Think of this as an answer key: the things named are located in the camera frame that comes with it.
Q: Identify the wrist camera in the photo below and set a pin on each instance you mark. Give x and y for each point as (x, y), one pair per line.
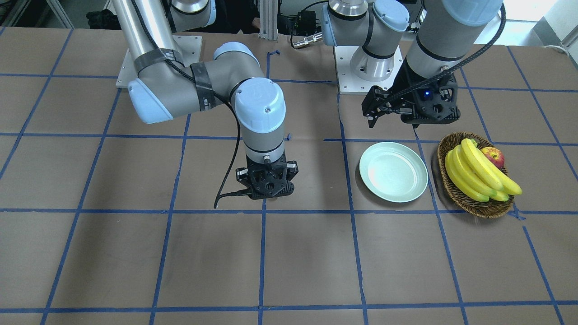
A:
(435, 103)
(270, 184)

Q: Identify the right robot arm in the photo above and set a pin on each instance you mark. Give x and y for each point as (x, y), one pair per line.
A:
(167, 87)

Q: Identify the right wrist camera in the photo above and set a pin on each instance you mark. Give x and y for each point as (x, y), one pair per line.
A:
(270, 184)

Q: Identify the wicker basket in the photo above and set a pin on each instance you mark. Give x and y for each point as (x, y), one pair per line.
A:
(447, 189)

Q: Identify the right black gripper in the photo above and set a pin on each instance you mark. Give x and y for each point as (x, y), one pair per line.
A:
(242, 175)

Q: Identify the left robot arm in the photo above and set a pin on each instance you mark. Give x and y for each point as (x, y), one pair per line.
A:
(453, 33)

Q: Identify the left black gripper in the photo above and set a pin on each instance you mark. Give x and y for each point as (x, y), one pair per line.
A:
(407, 80)

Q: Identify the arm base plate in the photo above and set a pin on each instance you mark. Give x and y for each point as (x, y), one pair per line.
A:
(347, 76)
(188, 46)

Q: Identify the yellow banana bunch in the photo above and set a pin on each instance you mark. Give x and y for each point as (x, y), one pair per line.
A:
(477, 177)

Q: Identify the light green plate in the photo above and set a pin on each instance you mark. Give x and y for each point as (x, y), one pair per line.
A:
(393, 172)

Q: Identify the aluminium frame post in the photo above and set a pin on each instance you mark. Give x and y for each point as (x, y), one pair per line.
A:
(268, 19)

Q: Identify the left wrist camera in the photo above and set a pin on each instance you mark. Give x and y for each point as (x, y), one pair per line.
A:
(435, 103)

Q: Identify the red apple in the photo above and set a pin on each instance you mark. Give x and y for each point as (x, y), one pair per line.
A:
(494, 155)

